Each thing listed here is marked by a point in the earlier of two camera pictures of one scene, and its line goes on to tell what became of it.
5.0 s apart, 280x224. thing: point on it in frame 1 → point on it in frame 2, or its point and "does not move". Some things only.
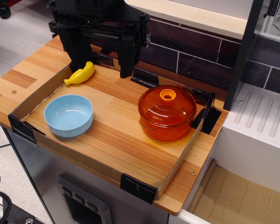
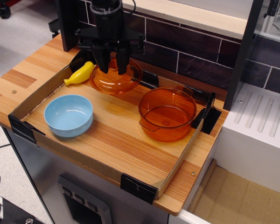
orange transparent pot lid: [167, 105] → [114, 83]
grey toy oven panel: [81, 206] does not move
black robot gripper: [111, 19] → [109, 31]
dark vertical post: [237, 78] does not move
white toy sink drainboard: [254, 141] does not move
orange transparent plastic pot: [166, 111] does not move
